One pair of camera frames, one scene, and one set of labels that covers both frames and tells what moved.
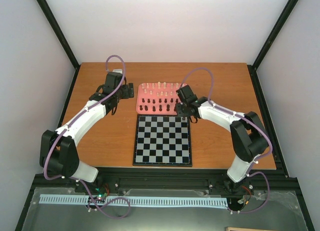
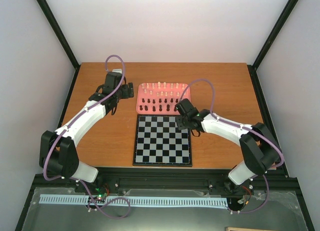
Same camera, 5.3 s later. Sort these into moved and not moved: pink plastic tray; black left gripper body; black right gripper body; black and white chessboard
Moved: black right gripper body
Not moved: pink plastic tray; black left gripper body; black and white chessboard
